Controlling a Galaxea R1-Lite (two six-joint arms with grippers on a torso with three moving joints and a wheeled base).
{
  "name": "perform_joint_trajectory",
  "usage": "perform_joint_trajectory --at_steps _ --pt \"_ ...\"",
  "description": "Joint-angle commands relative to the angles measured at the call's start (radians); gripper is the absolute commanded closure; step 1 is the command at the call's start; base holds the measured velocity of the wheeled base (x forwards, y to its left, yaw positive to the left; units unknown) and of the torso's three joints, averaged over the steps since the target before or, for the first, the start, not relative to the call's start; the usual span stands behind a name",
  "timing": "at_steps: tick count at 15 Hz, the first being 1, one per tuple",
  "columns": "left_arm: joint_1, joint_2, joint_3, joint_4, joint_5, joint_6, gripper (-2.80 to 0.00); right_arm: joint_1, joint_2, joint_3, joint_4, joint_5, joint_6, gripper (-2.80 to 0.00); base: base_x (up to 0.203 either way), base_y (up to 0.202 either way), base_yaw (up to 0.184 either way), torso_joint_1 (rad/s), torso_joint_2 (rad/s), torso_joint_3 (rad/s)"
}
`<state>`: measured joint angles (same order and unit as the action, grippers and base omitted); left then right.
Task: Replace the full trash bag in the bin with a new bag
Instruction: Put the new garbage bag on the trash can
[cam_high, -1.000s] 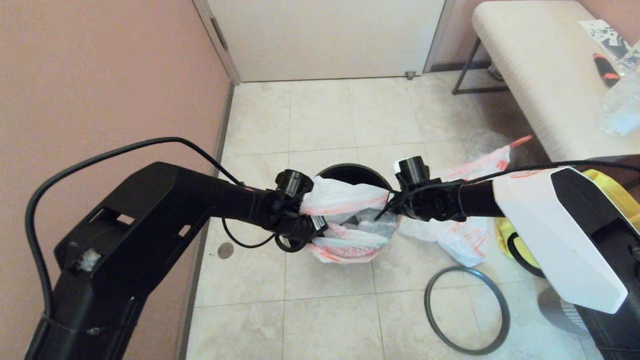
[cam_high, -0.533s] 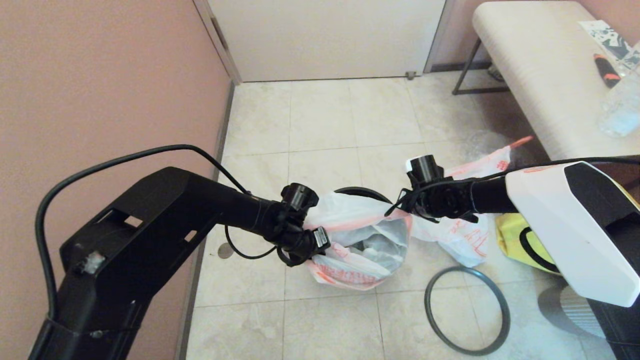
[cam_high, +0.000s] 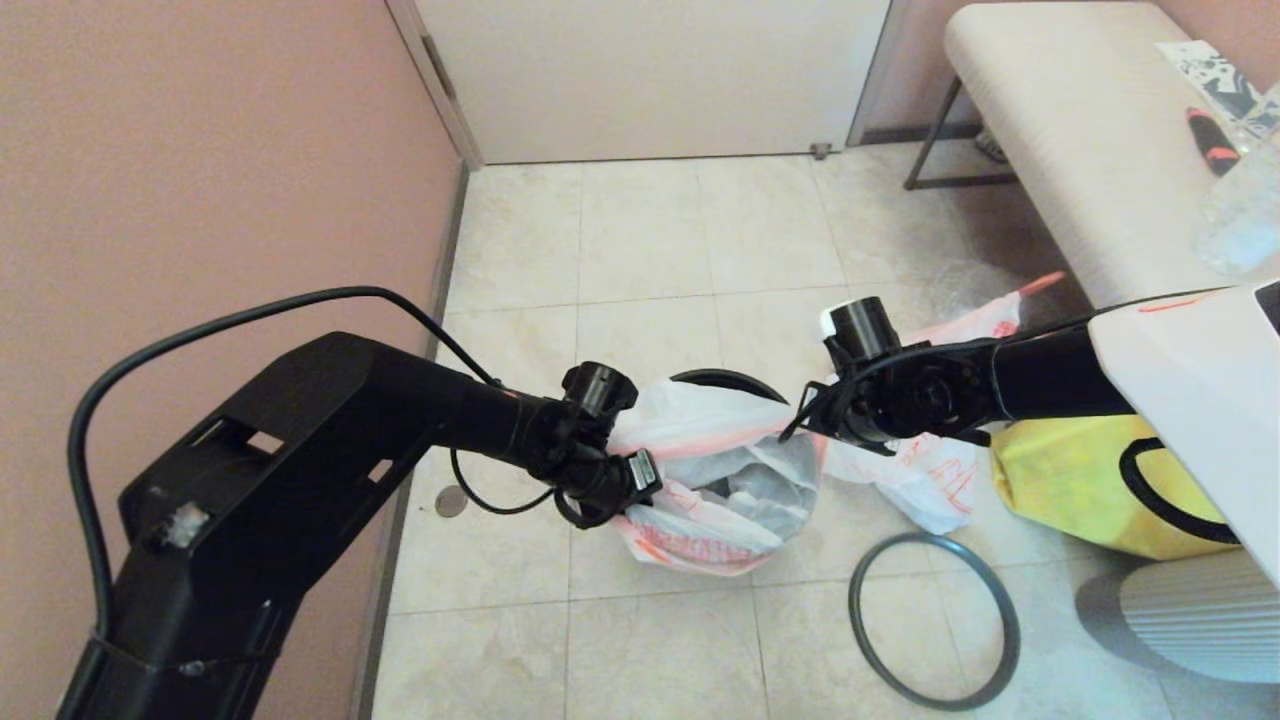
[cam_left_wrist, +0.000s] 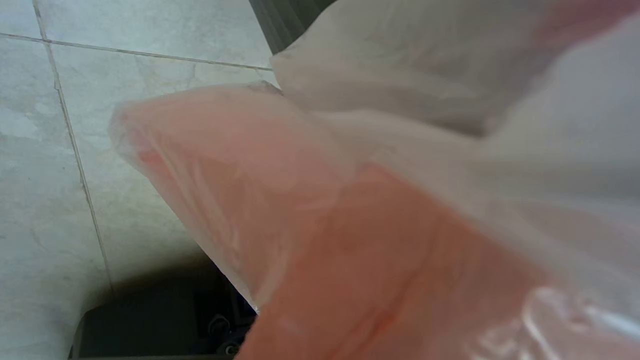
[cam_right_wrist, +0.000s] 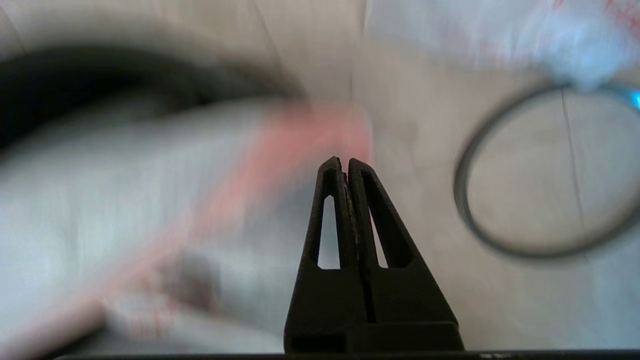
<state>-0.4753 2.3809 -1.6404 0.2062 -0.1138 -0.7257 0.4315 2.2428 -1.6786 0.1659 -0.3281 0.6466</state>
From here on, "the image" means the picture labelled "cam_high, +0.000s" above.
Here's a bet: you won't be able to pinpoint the black white printed leaflet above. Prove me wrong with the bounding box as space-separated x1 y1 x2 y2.
1152 43 1276 134

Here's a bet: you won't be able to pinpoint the grey wall baseboard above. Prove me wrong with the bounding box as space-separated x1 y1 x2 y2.
350 165 471 720

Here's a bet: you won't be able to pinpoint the grey ribbed round object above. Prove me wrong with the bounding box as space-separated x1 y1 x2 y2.
1075 550 1280 686

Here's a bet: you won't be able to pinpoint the beige bench metal legs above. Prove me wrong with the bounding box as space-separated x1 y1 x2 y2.
905 3 1280 311

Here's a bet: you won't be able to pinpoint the white trash bag red cartoon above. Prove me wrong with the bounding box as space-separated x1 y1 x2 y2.
605 378 831 578

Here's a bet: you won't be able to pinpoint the grey bin retaining ring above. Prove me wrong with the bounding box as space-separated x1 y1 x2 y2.
848 533 1021 713

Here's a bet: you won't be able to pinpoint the yellow fabric tote bag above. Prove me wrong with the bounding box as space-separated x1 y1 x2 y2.
990 415 1241 559

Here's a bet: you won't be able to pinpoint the white plastic bag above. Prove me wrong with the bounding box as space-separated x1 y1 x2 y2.
825 272 1066 536

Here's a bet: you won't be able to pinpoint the white door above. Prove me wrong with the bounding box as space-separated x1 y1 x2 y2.
413 0 891 167

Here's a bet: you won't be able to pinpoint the large clear plastic bottle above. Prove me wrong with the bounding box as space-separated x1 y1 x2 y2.
1190 85 1280 277

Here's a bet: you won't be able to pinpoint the black trash bin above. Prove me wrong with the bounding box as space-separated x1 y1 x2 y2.
668 368 791 406

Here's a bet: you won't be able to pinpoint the black orange utility knife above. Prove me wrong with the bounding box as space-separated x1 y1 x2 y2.
1187 108 1241 179

